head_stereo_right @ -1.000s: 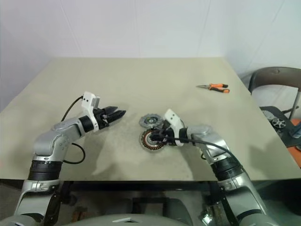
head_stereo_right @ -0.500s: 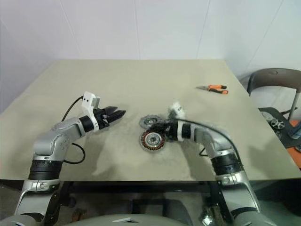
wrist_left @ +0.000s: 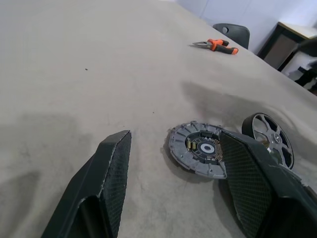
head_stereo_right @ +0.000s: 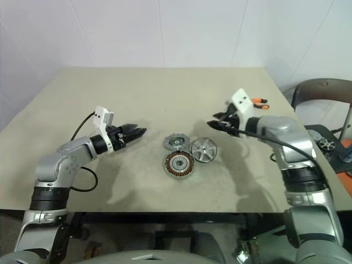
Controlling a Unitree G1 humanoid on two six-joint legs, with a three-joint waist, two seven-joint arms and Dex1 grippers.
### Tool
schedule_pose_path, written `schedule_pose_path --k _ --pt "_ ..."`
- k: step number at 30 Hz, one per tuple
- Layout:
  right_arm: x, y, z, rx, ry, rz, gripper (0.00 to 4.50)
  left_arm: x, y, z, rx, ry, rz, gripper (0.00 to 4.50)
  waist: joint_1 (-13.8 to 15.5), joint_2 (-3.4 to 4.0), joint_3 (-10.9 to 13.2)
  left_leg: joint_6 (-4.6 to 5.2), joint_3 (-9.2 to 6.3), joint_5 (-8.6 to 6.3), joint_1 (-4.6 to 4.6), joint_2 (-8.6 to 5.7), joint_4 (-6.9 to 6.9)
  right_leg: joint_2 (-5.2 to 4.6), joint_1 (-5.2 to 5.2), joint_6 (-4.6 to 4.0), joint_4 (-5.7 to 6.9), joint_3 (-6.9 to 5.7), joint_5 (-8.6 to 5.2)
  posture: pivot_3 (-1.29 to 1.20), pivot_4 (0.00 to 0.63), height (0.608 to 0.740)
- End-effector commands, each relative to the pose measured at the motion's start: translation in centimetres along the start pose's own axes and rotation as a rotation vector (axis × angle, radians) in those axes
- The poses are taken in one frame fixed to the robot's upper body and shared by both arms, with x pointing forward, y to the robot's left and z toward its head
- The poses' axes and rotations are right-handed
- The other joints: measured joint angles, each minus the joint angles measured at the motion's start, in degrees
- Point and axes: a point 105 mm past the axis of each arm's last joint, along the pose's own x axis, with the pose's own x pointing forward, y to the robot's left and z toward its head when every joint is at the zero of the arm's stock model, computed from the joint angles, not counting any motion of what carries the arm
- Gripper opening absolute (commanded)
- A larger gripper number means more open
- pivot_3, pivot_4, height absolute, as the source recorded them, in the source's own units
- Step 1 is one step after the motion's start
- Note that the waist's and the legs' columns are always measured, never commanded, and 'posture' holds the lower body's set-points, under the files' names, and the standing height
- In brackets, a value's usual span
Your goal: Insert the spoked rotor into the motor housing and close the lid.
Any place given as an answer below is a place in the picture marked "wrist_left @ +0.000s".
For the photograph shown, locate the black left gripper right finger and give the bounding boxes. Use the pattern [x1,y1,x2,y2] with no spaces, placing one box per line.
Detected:
[219,130,317,238]

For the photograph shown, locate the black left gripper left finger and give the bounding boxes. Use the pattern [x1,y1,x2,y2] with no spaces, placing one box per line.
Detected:
[40,129,132,238]

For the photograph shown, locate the silver spoked rotor black rim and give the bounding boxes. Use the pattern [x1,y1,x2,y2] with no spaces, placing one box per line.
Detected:
[241,112,295,171]

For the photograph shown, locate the grey round motor lid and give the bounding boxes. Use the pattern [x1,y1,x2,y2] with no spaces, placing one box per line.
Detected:
[166,120,227,180]

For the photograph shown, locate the dark-framed side table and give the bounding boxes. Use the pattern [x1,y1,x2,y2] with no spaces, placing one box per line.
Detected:
[257,21,317,73]

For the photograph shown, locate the orange black pliers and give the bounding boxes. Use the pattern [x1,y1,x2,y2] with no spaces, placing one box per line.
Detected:
[192,38,240,56]

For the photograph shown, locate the black plastic chair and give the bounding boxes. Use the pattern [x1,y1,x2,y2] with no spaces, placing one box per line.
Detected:
[212,23,251,50]

